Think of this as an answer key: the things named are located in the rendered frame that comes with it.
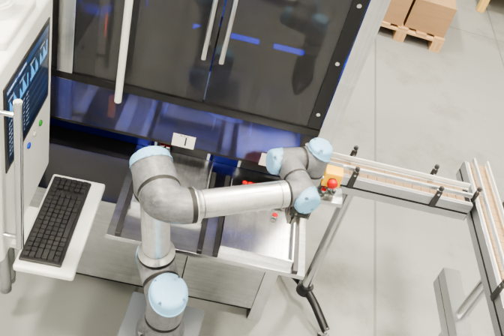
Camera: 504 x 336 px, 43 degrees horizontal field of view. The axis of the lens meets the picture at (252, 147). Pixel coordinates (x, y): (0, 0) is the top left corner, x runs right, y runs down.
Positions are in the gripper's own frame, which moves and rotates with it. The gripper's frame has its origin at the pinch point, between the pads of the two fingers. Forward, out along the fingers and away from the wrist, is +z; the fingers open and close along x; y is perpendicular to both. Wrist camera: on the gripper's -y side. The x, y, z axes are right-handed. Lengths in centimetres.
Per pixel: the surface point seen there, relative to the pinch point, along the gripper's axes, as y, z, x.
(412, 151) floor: -198, 110, 111
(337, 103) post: -35.4, -24.9, 8.7
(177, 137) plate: -35, 7, -43
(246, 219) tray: -16.0, 21.4, -11.8
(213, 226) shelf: -9.1, 21.7, -23.4
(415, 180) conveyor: -54, 17, 57
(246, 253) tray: 1.9, 19.4, -10.6
